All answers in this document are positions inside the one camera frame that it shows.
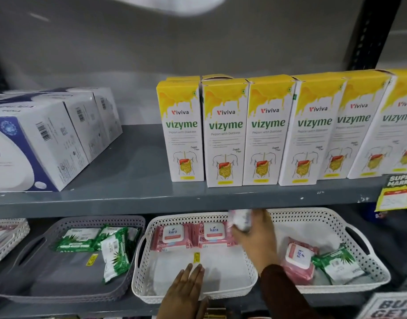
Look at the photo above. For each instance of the person's right hand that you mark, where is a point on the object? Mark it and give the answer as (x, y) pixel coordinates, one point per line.
(261, 239)

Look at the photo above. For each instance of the person's left hand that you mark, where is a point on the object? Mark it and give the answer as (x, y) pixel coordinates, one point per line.
(185, 295)

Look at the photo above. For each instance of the person's right fingers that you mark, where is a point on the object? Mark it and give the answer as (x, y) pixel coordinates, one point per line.
(241, 235)

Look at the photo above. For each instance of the person's left thumb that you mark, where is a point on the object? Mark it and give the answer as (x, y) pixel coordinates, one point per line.
(205, 302)

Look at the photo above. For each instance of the person's right forearm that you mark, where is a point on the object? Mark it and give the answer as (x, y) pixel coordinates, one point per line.
(283, 295)

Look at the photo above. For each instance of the white plastic basket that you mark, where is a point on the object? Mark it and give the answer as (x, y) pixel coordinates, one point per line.
(326, 225)
(223, 279)
(14, 240)

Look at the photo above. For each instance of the yellow label sticker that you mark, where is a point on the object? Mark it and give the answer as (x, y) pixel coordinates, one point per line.
(92, 259)
(197, 257)

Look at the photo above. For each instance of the green wipes packet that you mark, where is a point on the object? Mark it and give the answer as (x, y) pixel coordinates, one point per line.
(338, 265)
(115, 259)
(115, 230)
(78, 240)

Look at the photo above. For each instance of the row of yellow white boxes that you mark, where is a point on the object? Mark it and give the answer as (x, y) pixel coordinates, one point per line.
(270, 129)

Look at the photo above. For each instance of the grey metal shelf board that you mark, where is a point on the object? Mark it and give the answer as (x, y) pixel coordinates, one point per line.
(341, 299)
(130, 182)

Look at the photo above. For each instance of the grey plastic basket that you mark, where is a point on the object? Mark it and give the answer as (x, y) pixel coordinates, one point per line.
(67, 279)

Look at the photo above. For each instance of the yellow promotion sign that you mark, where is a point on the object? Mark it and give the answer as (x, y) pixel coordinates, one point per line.
(397, 194)

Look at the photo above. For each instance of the white promotion sign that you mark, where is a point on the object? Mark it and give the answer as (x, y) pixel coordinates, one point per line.
(389, 307)

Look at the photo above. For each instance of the large white blue box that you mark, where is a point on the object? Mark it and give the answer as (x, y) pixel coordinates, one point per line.
(30, 146)

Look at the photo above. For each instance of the black metal shelf post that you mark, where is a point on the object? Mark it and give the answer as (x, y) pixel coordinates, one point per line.
(373, 29)

